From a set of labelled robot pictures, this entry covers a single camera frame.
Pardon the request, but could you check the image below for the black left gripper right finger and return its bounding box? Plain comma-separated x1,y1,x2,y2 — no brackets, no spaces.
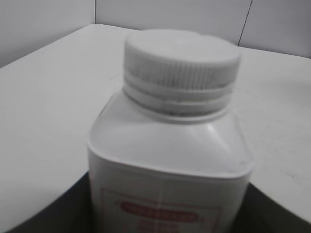
240,184,311,233

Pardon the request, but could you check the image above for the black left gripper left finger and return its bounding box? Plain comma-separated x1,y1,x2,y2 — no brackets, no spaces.
9,173,94,233

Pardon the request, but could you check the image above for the white meinianda drink bottle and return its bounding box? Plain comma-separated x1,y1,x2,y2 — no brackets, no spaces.
87,92,254,233

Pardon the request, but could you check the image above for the white ribbed bottle cap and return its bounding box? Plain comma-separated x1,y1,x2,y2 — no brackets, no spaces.
123,30,241,116

